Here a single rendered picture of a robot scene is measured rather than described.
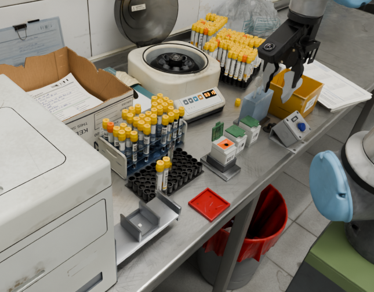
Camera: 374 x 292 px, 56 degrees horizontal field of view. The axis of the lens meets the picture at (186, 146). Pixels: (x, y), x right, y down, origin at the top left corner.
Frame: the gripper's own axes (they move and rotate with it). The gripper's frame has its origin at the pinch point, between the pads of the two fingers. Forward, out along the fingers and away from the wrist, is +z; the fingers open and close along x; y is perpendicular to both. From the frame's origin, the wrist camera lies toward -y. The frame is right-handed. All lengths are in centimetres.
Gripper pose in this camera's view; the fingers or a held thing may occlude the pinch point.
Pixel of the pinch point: (273, 94)
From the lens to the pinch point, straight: 91.6
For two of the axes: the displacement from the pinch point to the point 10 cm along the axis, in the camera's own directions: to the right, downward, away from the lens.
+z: -1.2, 7.7, 6.3
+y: 7.6, -3.4, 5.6
